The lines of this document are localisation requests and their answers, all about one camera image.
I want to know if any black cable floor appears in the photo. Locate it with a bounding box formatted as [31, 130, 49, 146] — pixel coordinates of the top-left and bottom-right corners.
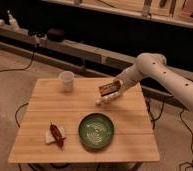
[178, 108, 193, 171]
[0, 44, 37, 76]

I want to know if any black cable under table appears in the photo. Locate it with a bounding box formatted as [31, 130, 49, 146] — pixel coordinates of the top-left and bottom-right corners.
[14, 102, 30, 129]

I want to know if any green ceramic bowl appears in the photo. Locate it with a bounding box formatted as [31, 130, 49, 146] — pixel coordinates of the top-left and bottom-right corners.
[78, 113, 115, 150]

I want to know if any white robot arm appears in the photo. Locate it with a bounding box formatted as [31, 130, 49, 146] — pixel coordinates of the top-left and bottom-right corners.
[115, 53, 193, 112]

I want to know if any red chili pepper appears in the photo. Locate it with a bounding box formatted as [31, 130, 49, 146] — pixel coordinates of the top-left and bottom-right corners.
[50, 124, 63, 147]

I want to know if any dark rectangular eraser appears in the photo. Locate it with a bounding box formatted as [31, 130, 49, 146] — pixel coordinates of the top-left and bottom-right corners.
[99, 82, 118, 96]

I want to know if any white plastic bottle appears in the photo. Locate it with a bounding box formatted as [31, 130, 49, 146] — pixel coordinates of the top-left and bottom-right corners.
[95, 92, 120, 106]

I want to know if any white spray bottle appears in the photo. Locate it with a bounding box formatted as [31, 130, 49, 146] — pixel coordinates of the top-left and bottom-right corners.
[7, 11, 20, 31]

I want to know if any black cable left floor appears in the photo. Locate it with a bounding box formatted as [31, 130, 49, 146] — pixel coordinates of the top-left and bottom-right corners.
[0, 44, 37, 76]

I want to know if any black device on ledge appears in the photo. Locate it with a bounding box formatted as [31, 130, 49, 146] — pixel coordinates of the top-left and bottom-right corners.
[46, 28, 65, 42]

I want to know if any wooden table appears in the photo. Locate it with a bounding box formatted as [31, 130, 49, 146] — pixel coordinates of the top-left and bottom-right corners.
[8, 78, 160, 163]

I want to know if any black cable right floor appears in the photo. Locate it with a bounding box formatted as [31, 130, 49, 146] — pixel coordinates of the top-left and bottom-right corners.
[178, 108, 193, 171]

